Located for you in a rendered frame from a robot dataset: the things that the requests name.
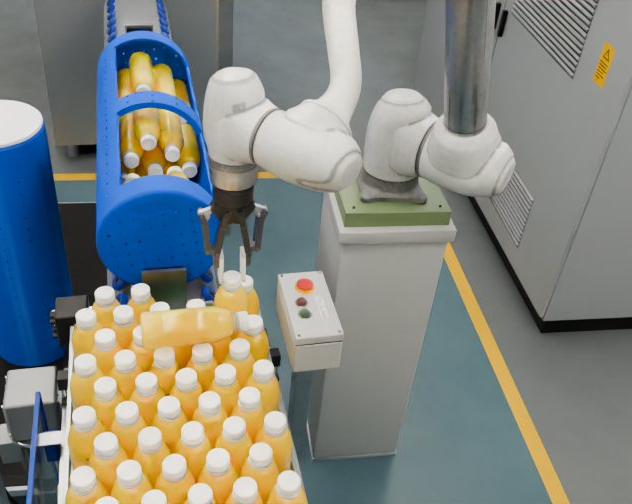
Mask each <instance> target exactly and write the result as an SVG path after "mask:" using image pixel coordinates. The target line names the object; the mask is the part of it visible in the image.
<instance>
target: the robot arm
mask: <svg viewBox="0 0 632 504"><path fill-rule="evenodd" d="M355 5H356V0H322V14H323V22H324V30H325V37H326V44H327V52H328V59H329V66H330V84H329V87H328V89H327V91H326V92H325V93H324V95H323V96H322V97H320V98H319V99H317V100H312V99H308V100H304V101H303V102H302V103H301V104H300V105H298V106H296V107H294V108H290V109H288V110H287V111H283V110H281V109H279V108H277V107H276V106H275V105H273V104H272V103H271V102H270V101H269V100H268V99H267V98H265V91H264V88H263V86H262V83H261V81H260V79H259V78H258V76H257V74H256V73H255V72H254V71H253V70H251V69H247V68H241V67H228V68H224V69H221V70H219V71H218V72H216V73H215V74H214V75H213V76H211V78H210V80H209V83H208V86H207V90H206V94H205V101H204V111H203V129H204V138H205V142H206V144H207V148H208V168H209V175H210V182H211V183H212V201H211V203H210V206H209V207H206V208H204V209H203V208H202V207H199V208H197V214H198V219H199V220H200V222H201V225H202V235H203V245H204V251H205V254H206V255H210V254H211V255H213V266H214V268H218V279H219V284H223V271H224V255H223V250H222V245H223V241H224V237H225V232H226V230H227V227H228V224H232V223H235V224H239V225H240V230H241V235H242V240H243V245H244V247H243V246H240V275H241V280H242V282H245V281H246V266H249V265H250V264H251V256H252V252H253V251H260V249H261V241H262V233H263V225H264V220H265V218H266V216H267V215H268V210H267V207H266V204H265V203H262V204H261V205H259V204H256V203H255V201H254V200H253V189H254V184H255V183H256V182H257V179H258V166H259V167H261V168H263V169H265V170H266V171H268V172H269V173H270V174H272V175H274V176H276V177H278V178H280V179H282V180H284V181H286V182H289V183H291V184H294V185H297V186H299V187H302V188H305V189H309V190H313V191H317V192H324V193H334V192H339V191H341V190H343V189H346V188H348V187H349V186H350V185H351V184H352V183H353V182H354V181H355V180H357V183H358V186H359V190H360V193H361V197H360V200H361V201H362V202H363V203H373V202H415V203H421V204H423V203H426V202H427V195H426V194H425V193H424V192H423V190H422V188H421V186H420V184H419V181H418V178H419V177H421V178H423V179H425V180H427V181H429V182H431V183H433V184H435V185H438V186H440V187H442V188H445V189H448V190H450V191H453V192H456V193H459V194H462V195H466V196H471V197H492V196H493V195H497V194H500V193H501V192H502V191H503V190H504V189H505V187H506V186H507V184H508V182H509V180H510V178H511V176H512V174H513V172H514V169H515V165H516V162H515V159H514V154H513V152H512V150H511V149H510V147H509V145H508V144H507V143H505V142H503V141H501V140H502V139H501V136H500V134H499V132H498V129H497V125H496V122H495V121H494V119H493V118H492V117H491V116H490V115H489V114H488V113H487V111H488V98H489V85H490V71H491V58H492V49H493V38H494V25H495V11H496V0H445V70H444V114H443V115H442V116H441V117H439V118H438V117H437V116H436V115H435V114H433V113H432V112H431V105H430V104H429V102H428V101H427V99H426V98H425V97H424V96H422V95H421V94H420V93H418V92H417V91H414V90H411V89H405V88H398V89H392V90H390V91H388V92H386V93H385V94H384V96H383V97H382V98H381V99H380V100H379V101H378V102H377V104H376V105H375V107H374V109H373V111H372V113H371V116H370V119H369V122H368V126H367V131H366V137H365V144H364V160H363V165H362V153H361V150H360V148H359V146H358V144H357V143H356V141H355V140H354V139H353V138H352V131H351V128H350V126H349V122H350V119H351V117H352V115H353V112H354V110H355V108H356V105H357V102H358V99H359V96H360V92H361V84H362V71H361V60H360V50H359V41H358V32H357V23H356V13H355ZM254 210H255V215H256V217H255V225H254V234H253V242H251V243H250V242H249V237H248V232H247V226H246V221H245V220H246V219H247V218H248V217H249V215H250V214H251V213H252V212H253V211H254ZM211 213H213V214H214V215H215V216H216V217H217V218H218V225H217V230H216V234H215V239H214V243H213V244H212V245H210V235H209V225H208V220H209V219H210V214H211Z"/></svg>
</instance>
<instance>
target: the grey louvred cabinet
mask: <svg viewBox="0 0 632 504"><path fill-rule="evenodd" d="M444 70H445V0H428V4H427V10H426V15H425V21H424V26H423V32H422V38H421V43H420V49H419V54H418V60H417V65H416V71H415V76H414V82H413V85H414V87H415V89H416V91H417V92H418V93H420V94H421V95H422V96H424V97H425V98H426V99H427V101H428V102H429V104H430V105H431V112H432V113H433V114H435V115H436V116H437V117H438V118H439V117H441V116H442V115H443V114H444ZM487 113H488V114H489V115H490V116H491V117H492V118H493V119H494V121H495V122H496V125H497V129H498V132H499V134H500V136H501V139H502V140H501V141H503V142H505V143H507V144H508V145H509V147H510V149H511V150H512V152H513V154H514V159H515V162H516V165H515V169H514V172H513V174H512V176H511V178H510V180H509V182H508V184H507V186H506V187H505V189H504V190H503V191H502V192H501V193H500V194H497V195H493V196H492V197H471V196H468V197H469V199H470V201H471V203H472V205H473V207H474V209H475V210H476V212H477V214H478V216H479V218H480V220H481V222H482V224H483V225H484V227H485V229H486V231H487V233H488V235H489V237H490V239H491V240H492V242H493V244H494V246H495V248H496V250H497V252H498V254H499V255H500V257H501V259H502V261H503V263H504V265H505V267H506V269H507V270H508V272H509V274H510V276H511V278H512V280H513V282H514V284H515V285H516V287H517V289H518V291H519V293H520V295H521V297H522V298H523V300H524V302H525V304H526V306H527V308H528V310H529V312H530V313H531V315H532V317H533V319H534V321H535V323H536V325H537V327H538V328H539V330H540V332H541V333H555V332H576V331H596V330H617V329H632V0H496V11H495V25H494V38H493V49H492V58H491V71H490V85H489V98H488V111H487Z"/></svg>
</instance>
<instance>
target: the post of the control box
mask: <svg viewBox="0 0 632 504"><path fill-rule="evenodd" d="M312 376H313V370H309V371H300V372H293V371H292V375H291V386H290V397H289V408H288V422H289V427H290V431H291V435H292V439H293V443H294V447H295V451H296V456H297V460H298V464H299V468H300V472H301V468H302V460H303V451H304V443H305V435H306V426H307V418H308V410H309V401H310V393H311V384H312Z"/></svg>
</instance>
